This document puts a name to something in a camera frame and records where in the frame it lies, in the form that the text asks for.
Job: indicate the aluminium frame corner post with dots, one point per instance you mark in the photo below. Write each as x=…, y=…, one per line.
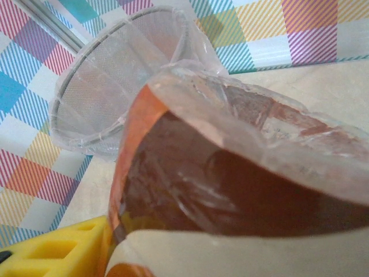
x=53, y=23

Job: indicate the brown tea bottle orange label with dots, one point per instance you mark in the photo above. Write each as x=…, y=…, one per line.
x=230, y=187

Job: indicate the grey metal mesh waste bin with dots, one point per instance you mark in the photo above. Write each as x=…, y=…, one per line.
x=115, y=72

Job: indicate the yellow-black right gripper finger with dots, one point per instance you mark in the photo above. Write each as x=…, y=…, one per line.
x=57, y=254

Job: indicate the clear plastic bin liner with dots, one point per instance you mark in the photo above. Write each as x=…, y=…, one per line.
x=201, y=40

